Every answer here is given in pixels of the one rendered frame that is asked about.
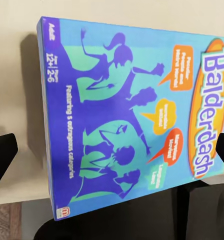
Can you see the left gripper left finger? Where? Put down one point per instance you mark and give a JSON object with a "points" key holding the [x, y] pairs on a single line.
{"points": [[8, 150]]}

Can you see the bed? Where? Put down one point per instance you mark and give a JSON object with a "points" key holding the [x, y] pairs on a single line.
{"points": [[21, 103]]}

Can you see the board game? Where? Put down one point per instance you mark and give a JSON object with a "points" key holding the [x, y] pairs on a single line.
{"points": [[128, 111]]}

